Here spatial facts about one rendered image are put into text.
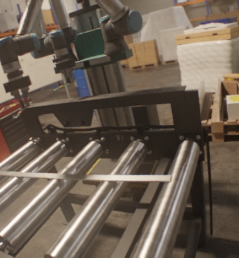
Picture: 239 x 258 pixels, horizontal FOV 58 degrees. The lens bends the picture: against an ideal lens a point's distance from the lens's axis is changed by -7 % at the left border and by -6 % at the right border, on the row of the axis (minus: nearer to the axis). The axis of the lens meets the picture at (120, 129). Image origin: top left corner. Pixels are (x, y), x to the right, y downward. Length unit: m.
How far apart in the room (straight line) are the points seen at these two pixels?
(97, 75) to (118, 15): 0.72
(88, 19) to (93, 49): 0.27
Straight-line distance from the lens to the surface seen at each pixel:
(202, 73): 4.60
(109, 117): 2.18
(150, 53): 9.51
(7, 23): 12.71
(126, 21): 1.55
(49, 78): 6.26
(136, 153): 1.22
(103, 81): 2.08
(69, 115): 1.57
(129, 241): 0.94
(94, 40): 1.95
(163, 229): 0.78
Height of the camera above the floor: 1.49
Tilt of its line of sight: 22 degrees down
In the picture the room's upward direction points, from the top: 14 degrees counter-clockwise
